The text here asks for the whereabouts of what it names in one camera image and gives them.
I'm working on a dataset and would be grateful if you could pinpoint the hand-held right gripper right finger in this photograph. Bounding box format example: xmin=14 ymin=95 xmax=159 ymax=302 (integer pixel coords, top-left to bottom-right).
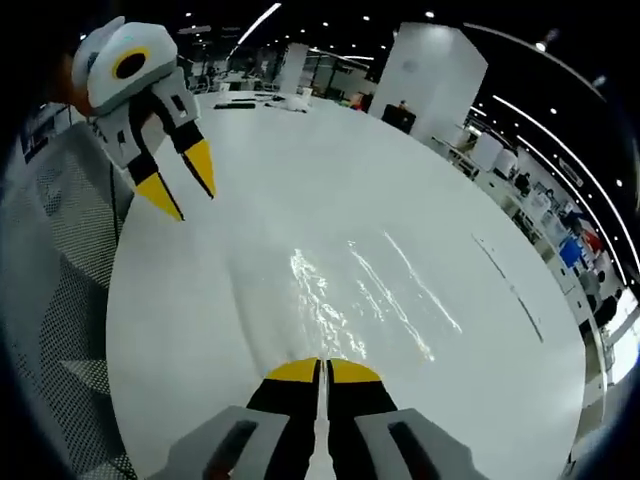
xmin=324 ymin=357 xmax=490 ymax=480

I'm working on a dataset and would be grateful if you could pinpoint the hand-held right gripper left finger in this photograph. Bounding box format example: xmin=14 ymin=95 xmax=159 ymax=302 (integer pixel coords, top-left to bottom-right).
xmin=147 ymin=356 xmax=322 ymax=480

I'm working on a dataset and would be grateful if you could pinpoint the clear resealable plastic bag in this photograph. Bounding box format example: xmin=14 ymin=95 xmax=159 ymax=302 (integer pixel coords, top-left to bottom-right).
xmin=224 ymin=227 xmax=547 ymax=480

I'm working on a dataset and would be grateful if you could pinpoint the person's left hand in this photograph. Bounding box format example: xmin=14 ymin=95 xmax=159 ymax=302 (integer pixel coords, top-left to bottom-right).
xmin=60 ymin=49 xmax=95 ymax=120

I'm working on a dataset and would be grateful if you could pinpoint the black office chair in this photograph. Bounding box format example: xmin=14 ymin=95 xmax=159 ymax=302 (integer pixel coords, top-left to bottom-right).
xmin=381 ymin=99 xmax=418 ymax=135

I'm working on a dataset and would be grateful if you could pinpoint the blue storage box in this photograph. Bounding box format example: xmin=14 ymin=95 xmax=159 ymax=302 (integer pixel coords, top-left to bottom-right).
xmin=558 ymin=236 xmax=582 ymax=270

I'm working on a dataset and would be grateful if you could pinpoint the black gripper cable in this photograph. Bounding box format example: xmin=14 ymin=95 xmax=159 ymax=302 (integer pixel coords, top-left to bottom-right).
xmin=107 ymin=158 xmax=122 ymax=249

